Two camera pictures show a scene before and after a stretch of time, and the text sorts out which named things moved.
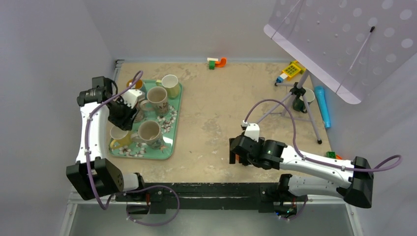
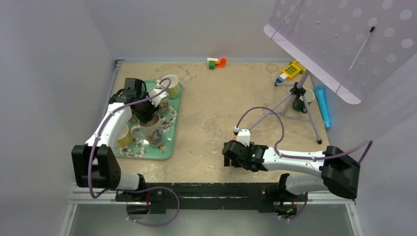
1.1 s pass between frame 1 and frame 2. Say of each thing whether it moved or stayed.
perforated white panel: stayed
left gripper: moved
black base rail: stayed
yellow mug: stayed
